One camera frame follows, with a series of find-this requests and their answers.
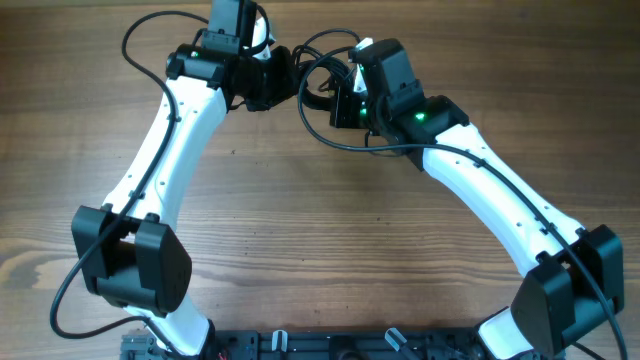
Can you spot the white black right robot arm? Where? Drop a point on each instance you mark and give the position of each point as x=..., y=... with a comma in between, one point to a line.
x=572, y=277

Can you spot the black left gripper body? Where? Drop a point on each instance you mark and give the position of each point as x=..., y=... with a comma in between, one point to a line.
x=270, y=81

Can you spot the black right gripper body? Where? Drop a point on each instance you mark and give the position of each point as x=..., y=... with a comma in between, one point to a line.
x=355, y=110

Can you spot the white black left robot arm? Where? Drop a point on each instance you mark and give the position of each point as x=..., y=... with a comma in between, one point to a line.
x=128, y=250

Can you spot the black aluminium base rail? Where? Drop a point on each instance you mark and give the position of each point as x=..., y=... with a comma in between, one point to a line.
x=445, y=343

